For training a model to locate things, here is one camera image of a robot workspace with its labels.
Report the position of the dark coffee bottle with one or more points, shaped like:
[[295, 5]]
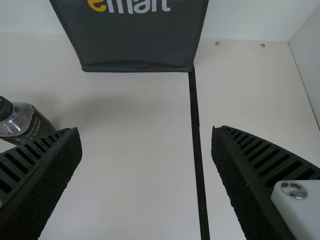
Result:
[[32, 125]]

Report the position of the black strip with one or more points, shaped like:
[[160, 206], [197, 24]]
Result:
[[198, 155]]

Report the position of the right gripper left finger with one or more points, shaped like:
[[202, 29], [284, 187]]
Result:
[[45, 170]]

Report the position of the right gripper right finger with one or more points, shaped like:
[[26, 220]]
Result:
[[252, 180]]

